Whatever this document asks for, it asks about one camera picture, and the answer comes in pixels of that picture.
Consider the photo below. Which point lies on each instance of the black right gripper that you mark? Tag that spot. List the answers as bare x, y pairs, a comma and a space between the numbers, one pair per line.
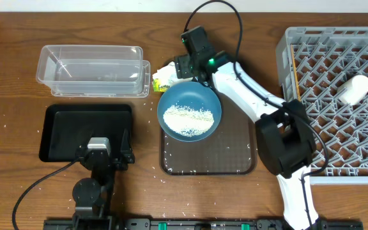
183, 65

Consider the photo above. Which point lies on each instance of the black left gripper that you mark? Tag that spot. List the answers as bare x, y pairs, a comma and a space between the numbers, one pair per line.
128, 155

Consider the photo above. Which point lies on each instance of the dark blue plate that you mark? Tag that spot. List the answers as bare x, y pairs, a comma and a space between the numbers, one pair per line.
194, 95

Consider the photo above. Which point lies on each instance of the white plastic cup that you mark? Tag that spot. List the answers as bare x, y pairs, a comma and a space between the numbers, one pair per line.
353, 90

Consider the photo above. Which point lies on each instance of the orange chopstick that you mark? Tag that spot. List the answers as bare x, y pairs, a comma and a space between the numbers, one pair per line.
295, 73

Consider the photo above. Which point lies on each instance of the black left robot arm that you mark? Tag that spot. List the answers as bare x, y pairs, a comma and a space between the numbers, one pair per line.
93, 195

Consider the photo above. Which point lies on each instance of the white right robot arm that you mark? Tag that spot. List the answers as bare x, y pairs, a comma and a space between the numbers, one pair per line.
285, 139

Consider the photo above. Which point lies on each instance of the grey dishwasher rack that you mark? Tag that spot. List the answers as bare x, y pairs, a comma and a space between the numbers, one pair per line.
326, 57

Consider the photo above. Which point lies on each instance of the crumpled white paper napkin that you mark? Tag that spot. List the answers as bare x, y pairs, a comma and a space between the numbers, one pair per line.
167, 76

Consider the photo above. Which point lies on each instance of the yellow green snack wrapper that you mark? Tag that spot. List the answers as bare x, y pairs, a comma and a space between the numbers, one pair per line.
158, 87

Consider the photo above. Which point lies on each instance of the pile of white rice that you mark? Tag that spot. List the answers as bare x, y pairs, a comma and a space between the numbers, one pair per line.
187, 121

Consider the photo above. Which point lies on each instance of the black plastic tray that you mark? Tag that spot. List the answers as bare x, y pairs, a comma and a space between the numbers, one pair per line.
68, 126

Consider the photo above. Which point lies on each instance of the brown serving tray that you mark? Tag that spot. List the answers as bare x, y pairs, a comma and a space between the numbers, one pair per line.
230, 149

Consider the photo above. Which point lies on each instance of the clear plastic bin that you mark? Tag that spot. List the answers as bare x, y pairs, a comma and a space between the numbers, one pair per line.
94, 71

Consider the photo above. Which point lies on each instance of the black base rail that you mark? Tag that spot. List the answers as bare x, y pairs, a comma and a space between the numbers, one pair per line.
146, 224

